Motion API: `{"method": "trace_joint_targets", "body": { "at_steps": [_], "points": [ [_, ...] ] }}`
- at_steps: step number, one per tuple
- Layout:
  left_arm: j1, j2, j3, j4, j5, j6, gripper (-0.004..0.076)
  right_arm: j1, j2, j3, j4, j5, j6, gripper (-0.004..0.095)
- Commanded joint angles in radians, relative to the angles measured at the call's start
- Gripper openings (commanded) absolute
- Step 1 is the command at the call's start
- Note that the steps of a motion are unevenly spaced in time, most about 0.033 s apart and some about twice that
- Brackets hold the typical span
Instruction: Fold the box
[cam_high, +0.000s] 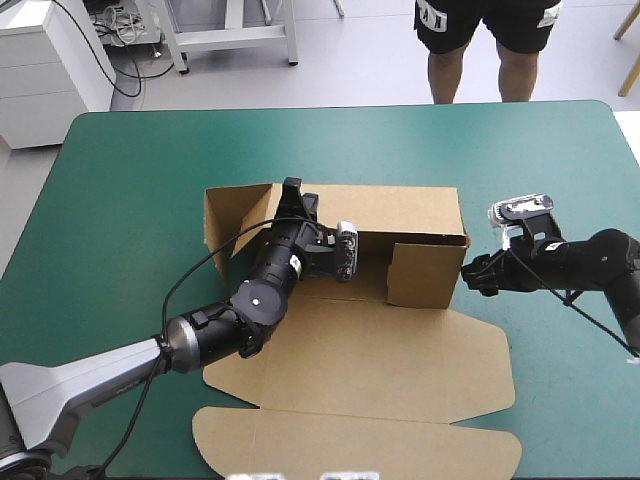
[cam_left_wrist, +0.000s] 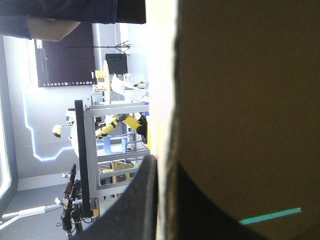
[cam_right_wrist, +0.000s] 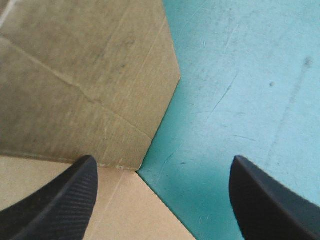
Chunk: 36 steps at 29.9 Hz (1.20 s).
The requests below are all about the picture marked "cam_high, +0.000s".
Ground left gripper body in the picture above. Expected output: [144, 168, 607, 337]
[268, 216, 337, 255]

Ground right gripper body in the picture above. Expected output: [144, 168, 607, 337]
[492, 238, 567, 294]

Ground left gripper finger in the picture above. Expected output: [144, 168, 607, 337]
[278, 177, 303, 222]
[300, 192, 322, 226]

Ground brown cardboard box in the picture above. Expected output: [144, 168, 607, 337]
[191, 182, 524, 479]

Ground white side table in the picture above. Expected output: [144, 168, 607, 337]
[613, 110, 640, 167]

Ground person's legs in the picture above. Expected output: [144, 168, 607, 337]
[414, 0, 564, 105]

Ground wooden chair leg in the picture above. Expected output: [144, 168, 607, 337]
[618, 52, 640, 98]
[613, 0, 640, 41]

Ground white cabinet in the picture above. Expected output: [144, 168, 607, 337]
[0, 0, 119, 151]

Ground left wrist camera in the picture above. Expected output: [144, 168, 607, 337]
[334, 220, 360, 282]

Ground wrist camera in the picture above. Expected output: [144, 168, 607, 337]
[487, 192, 555, 248]
[334, 220, 360, 282]

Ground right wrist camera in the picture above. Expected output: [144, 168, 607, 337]
[487, 192, 555, 248]

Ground white metal table frame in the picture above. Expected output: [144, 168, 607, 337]
[162, 0, 302, 77]

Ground black floor cable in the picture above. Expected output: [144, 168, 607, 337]
[52, 0, 174, 98]

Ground white cable bundle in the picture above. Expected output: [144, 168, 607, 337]
[88, 5, 161, 49]

